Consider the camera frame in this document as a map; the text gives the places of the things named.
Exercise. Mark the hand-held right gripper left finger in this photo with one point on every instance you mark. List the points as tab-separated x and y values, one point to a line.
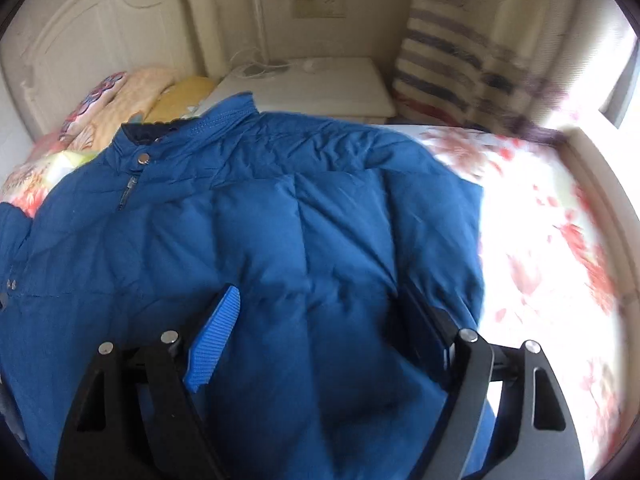
215	341

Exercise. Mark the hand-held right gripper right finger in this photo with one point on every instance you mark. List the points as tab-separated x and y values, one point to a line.
425	331

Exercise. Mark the blue puffer jacket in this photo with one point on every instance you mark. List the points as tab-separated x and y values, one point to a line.
300	220

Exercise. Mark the floral bed sheet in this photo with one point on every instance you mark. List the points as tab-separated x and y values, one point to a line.
540	260

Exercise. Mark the beige window sill ledge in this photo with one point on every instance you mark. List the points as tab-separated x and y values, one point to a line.
595	170

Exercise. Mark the yellow pillow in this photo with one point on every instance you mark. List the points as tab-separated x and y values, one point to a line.
185	92

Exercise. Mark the white nightstand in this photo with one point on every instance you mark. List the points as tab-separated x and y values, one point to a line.
310	87

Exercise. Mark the striped printed curtain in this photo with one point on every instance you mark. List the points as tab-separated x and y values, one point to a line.
450	60

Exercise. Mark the window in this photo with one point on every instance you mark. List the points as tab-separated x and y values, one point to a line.
622	90

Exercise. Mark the white wooden headboard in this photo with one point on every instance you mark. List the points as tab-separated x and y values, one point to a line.
100	25

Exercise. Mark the beige wall socket panel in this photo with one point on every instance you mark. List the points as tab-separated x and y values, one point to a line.
320	7

